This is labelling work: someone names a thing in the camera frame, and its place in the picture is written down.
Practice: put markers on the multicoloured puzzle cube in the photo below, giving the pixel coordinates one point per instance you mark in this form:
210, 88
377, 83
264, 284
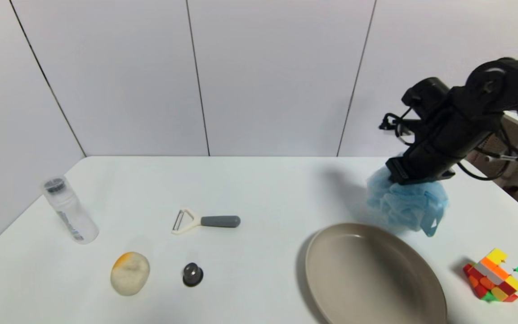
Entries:
496, 276

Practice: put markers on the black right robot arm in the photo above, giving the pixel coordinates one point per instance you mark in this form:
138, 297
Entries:
511, 87

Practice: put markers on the clear plastic bottle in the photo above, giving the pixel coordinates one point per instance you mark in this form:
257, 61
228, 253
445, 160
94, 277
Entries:
69, 209

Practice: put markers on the beige round plate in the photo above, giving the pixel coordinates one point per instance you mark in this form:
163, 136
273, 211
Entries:
373, 276

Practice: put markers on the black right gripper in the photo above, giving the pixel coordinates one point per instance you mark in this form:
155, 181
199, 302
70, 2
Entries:
415, 172

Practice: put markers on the small black round knob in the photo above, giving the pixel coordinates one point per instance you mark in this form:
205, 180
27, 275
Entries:
193, 274

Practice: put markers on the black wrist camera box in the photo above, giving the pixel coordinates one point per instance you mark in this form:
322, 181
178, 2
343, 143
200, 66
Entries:
425, 96

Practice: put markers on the light blue bath loofah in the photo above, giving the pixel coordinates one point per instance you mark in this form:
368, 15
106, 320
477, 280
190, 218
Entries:
409, 204

